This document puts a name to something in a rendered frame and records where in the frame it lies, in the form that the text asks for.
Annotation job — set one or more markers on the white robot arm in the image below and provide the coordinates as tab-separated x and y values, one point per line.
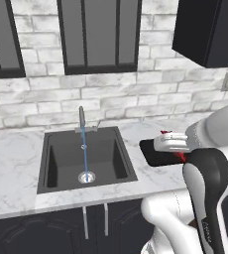
205	178

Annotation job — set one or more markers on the red fish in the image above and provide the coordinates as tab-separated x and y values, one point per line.
180	155

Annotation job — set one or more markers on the silver sink drain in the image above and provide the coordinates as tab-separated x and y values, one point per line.
86	177

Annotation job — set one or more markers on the black base cupboard door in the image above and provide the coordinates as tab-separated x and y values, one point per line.
33	234
126	228

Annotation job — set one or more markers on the black framed window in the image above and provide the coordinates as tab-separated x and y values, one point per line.
3	36
99	33

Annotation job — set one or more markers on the black wall cupboard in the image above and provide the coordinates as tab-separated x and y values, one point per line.
208	29

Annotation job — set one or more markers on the black sink basin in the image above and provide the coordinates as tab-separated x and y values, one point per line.
69	158

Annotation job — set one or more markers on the grey metal tap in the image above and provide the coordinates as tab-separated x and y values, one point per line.
82	115

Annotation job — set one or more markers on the blue water stream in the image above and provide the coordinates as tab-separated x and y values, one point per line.
84	152

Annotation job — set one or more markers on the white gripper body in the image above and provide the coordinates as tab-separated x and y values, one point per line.
170	142

